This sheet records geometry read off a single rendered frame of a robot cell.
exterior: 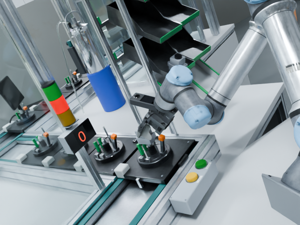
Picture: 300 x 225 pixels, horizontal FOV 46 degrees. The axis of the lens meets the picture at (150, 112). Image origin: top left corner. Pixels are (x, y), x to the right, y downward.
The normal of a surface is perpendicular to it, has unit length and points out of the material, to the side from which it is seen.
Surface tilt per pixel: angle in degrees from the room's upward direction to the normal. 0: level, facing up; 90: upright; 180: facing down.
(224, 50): 90
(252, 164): 0
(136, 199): 0
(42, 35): 90
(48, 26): 90
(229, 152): 0
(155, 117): 48
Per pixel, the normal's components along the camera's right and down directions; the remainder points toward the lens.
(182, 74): 0.32, -0.57
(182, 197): -0.37, -0.84
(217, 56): 0.76, -0.02
